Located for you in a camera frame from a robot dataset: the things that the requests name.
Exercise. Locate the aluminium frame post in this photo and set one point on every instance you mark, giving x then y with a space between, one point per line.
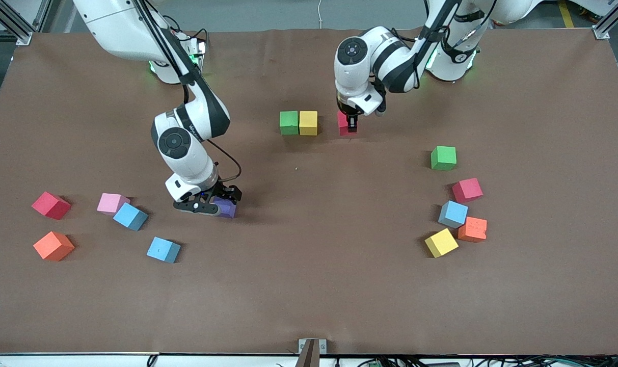
21 33
601 30

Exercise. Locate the metal mounting bracket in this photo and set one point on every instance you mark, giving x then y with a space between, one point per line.
322 346

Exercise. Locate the yellow foam cube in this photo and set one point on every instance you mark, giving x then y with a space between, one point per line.
441 243
308 122

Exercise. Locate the grey camera pole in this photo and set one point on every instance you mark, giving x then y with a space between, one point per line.
308 357

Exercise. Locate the purple foam cube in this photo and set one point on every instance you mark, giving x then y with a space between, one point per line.
227 210

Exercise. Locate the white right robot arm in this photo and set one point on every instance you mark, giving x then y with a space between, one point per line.
186 153

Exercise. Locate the light blue foam cube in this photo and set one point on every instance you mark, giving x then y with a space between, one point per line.
130 216
163 250
453 214

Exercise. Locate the green foam cube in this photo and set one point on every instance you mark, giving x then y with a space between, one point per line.
444 158
289 122

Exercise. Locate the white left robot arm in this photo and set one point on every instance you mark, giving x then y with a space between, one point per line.
354 71

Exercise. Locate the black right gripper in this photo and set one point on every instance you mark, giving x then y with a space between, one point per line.
223 192

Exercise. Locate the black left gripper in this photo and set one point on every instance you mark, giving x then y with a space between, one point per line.
348 113

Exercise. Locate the white table edge rail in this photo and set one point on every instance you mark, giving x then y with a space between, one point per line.
59 361

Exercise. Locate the metal base connector plate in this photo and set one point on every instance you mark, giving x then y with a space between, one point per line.
202 51

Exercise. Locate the pink foam cube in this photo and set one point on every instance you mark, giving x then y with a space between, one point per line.
110 203

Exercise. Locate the chipped orange foam cube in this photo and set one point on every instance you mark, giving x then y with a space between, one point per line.
473 229

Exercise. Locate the brown table cover sheet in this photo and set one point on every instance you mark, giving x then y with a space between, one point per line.
308 285

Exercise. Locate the red foam cube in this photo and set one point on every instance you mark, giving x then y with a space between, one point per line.
51 206
466 190
342 125

